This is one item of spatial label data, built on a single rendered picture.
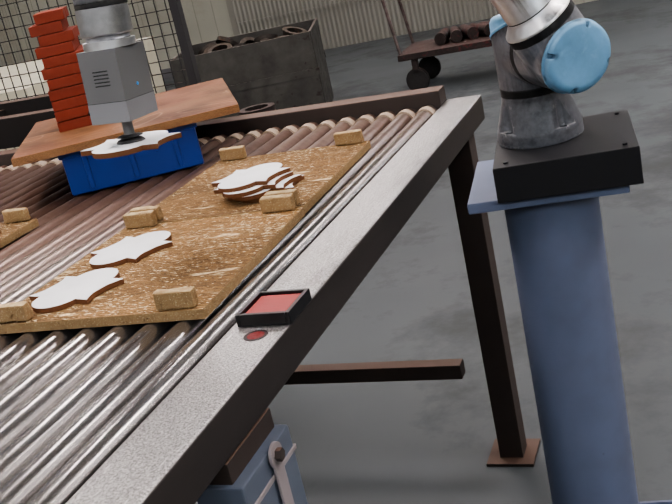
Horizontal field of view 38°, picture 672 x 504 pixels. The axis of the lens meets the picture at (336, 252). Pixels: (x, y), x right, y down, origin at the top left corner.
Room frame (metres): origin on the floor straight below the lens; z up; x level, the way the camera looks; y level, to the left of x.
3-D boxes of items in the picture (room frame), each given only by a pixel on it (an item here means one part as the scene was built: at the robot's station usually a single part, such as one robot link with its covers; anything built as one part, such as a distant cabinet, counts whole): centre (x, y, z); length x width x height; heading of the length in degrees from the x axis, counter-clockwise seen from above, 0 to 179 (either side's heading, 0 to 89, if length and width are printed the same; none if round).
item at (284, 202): (1.60, 0.08, 0.95); 0.06 x 0.02 x 0.03; 68
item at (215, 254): (1.47, 0.27, 0.93); 0.41 x 0.35 x 0.02; 158
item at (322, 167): (1.85, 0.12, 0.93); 0.41 x 0.35 x 0.02; 158
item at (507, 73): (1.69, -0.40, 1.10); 0.13 x 0.12 x 0.14; 10
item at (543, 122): (1.70, -0.40, 0.99); 0.15 x 0.15 x 0.10
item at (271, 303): (1.19, 0.09, 0.92); 0.06 x 0.06 x 0.01; 67
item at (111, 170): (2.31, 0.41, 0.97); 0.31 x 0.31 x 0.10; 7
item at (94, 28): (1.45, 0.25, 1.30); 0.08 x 0.08 x 0.05
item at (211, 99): (2.37, 0.41, 1.03); 0.50 x 0.50 x 0.02; 7
